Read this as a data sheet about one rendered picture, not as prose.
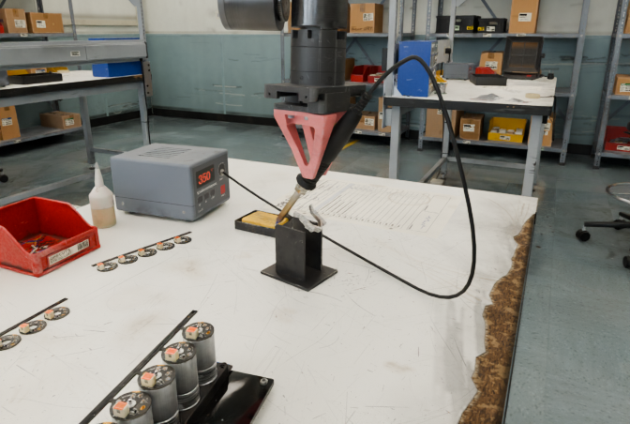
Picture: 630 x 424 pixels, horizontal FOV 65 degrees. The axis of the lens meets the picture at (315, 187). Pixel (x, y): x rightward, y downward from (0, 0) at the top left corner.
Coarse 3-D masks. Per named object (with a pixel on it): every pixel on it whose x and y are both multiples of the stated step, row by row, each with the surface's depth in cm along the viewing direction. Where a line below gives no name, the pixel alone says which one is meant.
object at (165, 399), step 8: (160, 376) 34; (152, 392) 33; (160, 392) 33; (168, 392) 33; (176, 392) 34; (152, 400) 33; (160, 400) 33; (168, 400) 33; (176, 400) 34; (152, 408) 33; (160, 408) 33; (168, 408) 33; (176, 408) 34; (160, 416) 33; (168, 416) 34; (176, 416) 34
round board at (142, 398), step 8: (128, 392) 32; (136, 392) 32; (144, 392) 32; (136, 400) 32; (144, 400) 32; (136, 408) 31; (144, 408) 31; (112, 416) 30; (128, 416) 30; (136, 416) 30
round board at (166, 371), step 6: (156, 366) 35; (162, 366) 35; (168, 366) 35; (150, 372) 34; (162, 372) 34; (168, 372) 34; (174, 372) 34; (138, 378) 33; (162, 378) 33; (138, 384) 33; (156, 384) 33; (162, 384) 33; (168, 384) 33
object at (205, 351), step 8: (200, 328) 39; (200, 344) 38; (208, 344) 38; (200, 352) 38; (208, 352) 38; (200, 360) 38; (208, 360) 39; (216, 360) 40; (200, 368) 38; (208, 368) 39; (216, 368) 40; (200, 376) 39; (208, 376) 39; (216, 376) 40; (200, 384) 39
